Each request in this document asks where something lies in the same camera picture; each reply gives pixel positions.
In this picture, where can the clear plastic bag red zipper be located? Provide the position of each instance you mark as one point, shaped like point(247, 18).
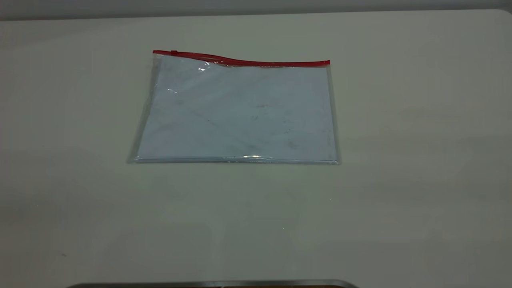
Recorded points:
point(260, 62)

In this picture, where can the grey metal bar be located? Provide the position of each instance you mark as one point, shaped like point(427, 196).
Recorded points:
point(200, 284)

